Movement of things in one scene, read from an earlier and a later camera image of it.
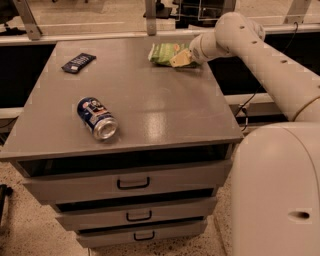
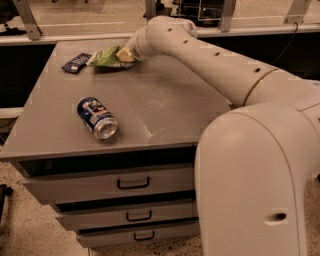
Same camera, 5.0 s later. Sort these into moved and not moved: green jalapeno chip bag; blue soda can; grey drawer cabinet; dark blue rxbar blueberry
Moved: green jalapeno chip bag
Not moved: dark blue rxbar blueberry; grey drawer cabinet; blue soda can
